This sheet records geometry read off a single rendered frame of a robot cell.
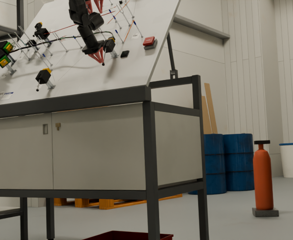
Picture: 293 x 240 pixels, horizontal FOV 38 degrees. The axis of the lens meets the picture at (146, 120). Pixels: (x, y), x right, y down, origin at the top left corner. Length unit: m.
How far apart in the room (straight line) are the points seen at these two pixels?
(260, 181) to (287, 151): 4.93
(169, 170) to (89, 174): 0.39
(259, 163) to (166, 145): 1.85
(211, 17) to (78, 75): 7.28
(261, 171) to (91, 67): 2.03
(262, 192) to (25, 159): 2.14
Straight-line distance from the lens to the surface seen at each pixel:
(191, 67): 8.34
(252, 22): 9.36
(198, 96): 2.41
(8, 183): 2.48
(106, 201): 4.57
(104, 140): 2.03
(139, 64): 2.03
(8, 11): 5.60
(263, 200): 3.79
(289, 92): 9.64
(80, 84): 2.16
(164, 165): 1.99
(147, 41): 2.09
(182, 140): 2.18
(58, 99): 2.17
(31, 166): 2.34
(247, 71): 9.20
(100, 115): 2.05
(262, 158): 3.77
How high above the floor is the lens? 0.56
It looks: 5 degrees up
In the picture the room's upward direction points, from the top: 2 degrees counter-clockwise
